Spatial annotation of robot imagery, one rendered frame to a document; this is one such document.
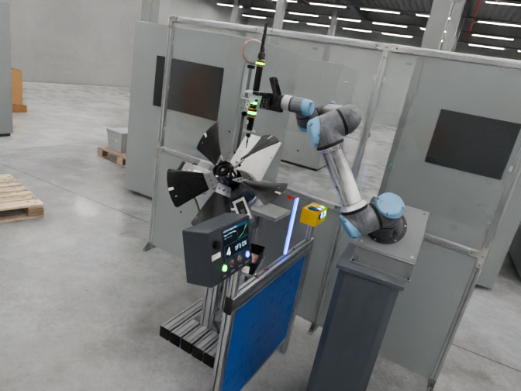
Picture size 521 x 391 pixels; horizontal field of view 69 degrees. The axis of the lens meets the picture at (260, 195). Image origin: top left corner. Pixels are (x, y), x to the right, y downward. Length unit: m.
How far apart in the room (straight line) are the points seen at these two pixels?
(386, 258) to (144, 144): 3.60
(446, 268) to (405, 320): 0.46
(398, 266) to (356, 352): 0.48
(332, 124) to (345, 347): 1.07
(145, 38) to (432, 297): 3.86
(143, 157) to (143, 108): 0.59
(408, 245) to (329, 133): 0.64
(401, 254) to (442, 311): 0.99
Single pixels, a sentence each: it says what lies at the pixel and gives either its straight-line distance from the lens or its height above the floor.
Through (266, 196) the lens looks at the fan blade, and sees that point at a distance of 1.96.
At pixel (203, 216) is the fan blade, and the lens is 2.03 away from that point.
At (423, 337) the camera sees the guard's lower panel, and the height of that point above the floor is 0.33.
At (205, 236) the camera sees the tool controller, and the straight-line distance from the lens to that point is 1.24.
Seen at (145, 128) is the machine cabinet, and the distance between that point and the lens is 4.80.
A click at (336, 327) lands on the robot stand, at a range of 1.97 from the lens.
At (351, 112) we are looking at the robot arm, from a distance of 1.59.
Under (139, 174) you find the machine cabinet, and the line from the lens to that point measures 4.96.
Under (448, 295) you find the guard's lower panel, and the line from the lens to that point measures 2.70.
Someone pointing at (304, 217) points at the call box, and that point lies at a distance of 2.21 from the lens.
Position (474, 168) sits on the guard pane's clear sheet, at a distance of 2.49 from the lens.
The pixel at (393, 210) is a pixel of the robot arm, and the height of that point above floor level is 1.33.
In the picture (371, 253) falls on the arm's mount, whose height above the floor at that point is 1.08.
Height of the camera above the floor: 1.77
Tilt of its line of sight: 18 degrees down
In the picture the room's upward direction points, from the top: 11 degrees clockwise
